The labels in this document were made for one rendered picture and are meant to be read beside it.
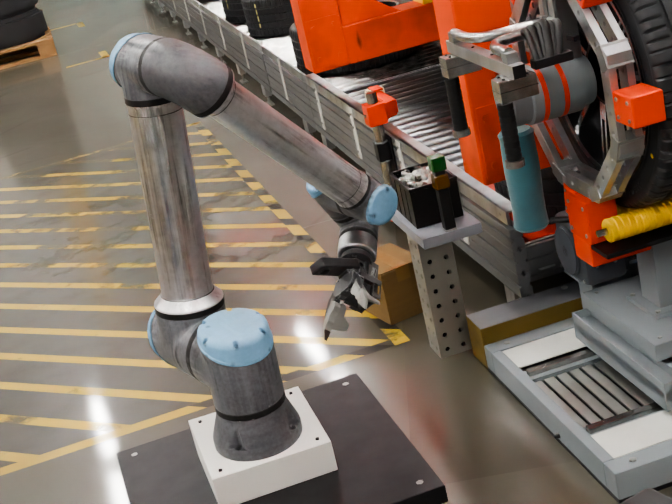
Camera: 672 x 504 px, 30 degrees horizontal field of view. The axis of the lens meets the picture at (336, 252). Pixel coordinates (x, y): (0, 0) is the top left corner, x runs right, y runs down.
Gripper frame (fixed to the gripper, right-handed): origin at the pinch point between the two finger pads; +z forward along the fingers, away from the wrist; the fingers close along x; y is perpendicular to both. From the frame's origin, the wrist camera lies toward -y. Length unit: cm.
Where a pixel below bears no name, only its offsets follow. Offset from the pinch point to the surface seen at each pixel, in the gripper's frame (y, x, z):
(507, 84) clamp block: 6, -48, -40
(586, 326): 77, 2, -40
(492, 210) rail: 62, 23, -86
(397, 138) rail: 63, 76, -160
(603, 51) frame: 18, -65, -45
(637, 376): 78, -12, -17
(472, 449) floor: 59, 26, -5
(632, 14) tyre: 20, -72, -52
